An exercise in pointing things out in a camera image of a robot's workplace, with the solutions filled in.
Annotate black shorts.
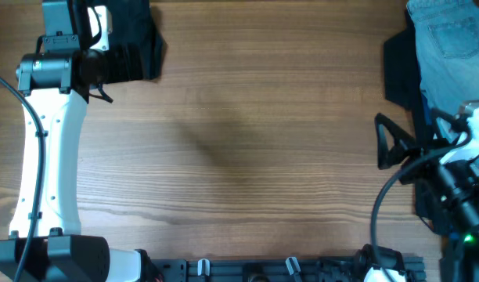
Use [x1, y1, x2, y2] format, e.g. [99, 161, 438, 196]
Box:
[88, 0, 164, 84]

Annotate light blue jeans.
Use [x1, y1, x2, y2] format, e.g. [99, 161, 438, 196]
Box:
[406, 0, 479, 114]

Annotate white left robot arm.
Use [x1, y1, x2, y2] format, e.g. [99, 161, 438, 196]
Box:
[0, 47, 161, 281]

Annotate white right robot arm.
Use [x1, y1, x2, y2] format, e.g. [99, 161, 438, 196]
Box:
[370, 109, 479, 281]

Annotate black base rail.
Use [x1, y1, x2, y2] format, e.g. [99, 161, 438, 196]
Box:
[145, 255, 428, 282]

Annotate black garment under pile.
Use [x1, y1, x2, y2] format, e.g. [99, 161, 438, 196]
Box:
[383, 9, 434, 143]

